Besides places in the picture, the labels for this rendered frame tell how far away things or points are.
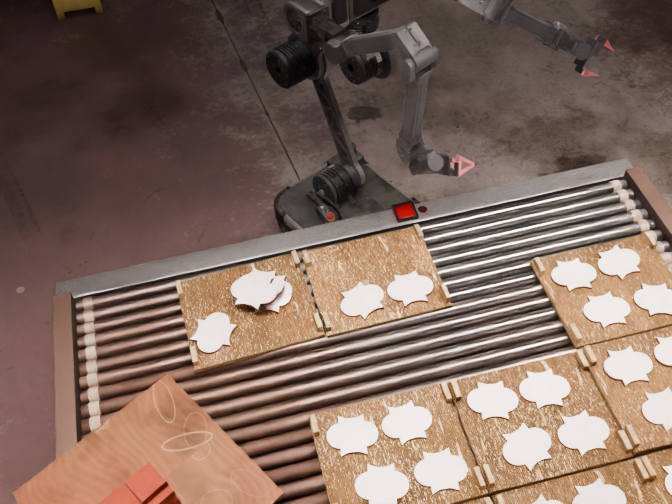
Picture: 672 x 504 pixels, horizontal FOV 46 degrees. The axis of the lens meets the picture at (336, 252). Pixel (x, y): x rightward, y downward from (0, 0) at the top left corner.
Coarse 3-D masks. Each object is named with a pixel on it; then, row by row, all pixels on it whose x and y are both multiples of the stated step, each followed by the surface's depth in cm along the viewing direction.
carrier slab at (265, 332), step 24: (264, 264) 263; (288, 264) 262; (192, 288) 258; (216, 288) 257; (192, 312) 252; (216, 312) 251; (240, 312) 251; (264, 312) 250; (288, 312) 250; (312, 312) 249; (192, 336) 246; (240, 336) 245; (264, 336) 244; (288, 336) 244; (312, 336) 244; (216, 360) 240; (240, 360) 241
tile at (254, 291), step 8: (240, 280) 250; (248, 280) 250; (256, 280) 250; (264, 280) 250; (232, 288) 248; (240, 288) 248; (248, 288) 248; (256, 288) 248; (264, 288) 248; (272, 288) 248; (240, 296) 246; (248, 296) 246; (256, 296) 246; (264, 296) 246; (272, 296) 246; (240, 304) 245; (248, 304) 244; (256, 304) 244; (264, 304) 245
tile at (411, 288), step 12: (396, 276) 256; (408, 276) 255; (420, 276) 255; (396, 288) 253; (408, 288) 252; (420, 288) 252; (432, 288) 252; (396, 300) 250; (408, 300) 249; (420, 300) 249
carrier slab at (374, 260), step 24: (360, 240) 268; (384, 240) 267; (408, 240) 267; (312, 264) 262; (336, 264) 261; (360, 264) 261; (384, 264) 260; (408, 264) 260; (432, 264) 260; (312, 288) 256; (336, 288) 255; (384, 288) 254; (336, 312) 249; (384, 312) 248; (408, 312) 248
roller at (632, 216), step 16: (576, 224) 270; (592, 224) 270; (608, 224) 270; (624, 224) 272; (512, 240) 267; (528, 240) 267; (544, 240) 267; (448, 256) 263; (464, 256) 264; (480, 256) 265; (160, 320) 252; (176, 320) 252; (96, 336) 249; (112, 336) 250; (128, 336) 250
